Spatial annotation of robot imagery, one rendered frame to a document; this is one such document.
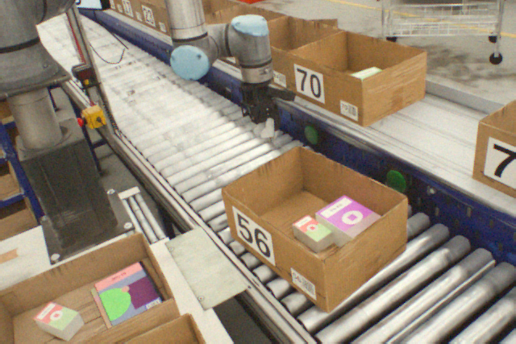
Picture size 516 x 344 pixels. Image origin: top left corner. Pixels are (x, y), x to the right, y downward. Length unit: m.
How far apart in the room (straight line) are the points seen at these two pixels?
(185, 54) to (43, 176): 0.55
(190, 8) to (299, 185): 0.65
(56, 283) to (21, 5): 0.71
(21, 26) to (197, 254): 0.74
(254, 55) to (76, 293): 0.78
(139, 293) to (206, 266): 0.19
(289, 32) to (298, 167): 0.94
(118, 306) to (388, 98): 1.01
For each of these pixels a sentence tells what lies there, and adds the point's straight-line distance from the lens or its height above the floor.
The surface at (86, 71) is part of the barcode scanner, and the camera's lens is 1.91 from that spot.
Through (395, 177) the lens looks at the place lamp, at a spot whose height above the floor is 0.83.
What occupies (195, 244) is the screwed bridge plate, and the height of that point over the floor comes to 0.75.
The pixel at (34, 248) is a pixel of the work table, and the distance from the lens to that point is 1.62.
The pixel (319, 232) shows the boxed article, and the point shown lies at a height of 0.80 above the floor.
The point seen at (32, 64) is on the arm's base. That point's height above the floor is 1.31.
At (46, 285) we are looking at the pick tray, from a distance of 1.37.
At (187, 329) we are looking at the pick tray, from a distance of 1.11.
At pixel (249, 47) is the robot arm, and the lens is 1.24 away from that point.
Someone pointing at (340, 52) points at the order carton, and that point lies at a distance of 1.92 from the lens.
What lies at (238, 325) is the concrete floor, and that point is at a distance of 2.13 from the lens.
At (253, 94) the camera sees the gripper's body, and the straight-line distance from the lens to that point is 1.30.
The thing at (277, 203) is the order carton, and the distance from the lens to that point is 1.44.
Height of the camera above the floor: 1.65
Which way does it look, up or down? 31 degrees down
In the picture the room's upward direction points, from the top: 10 degrees counter-clockwise
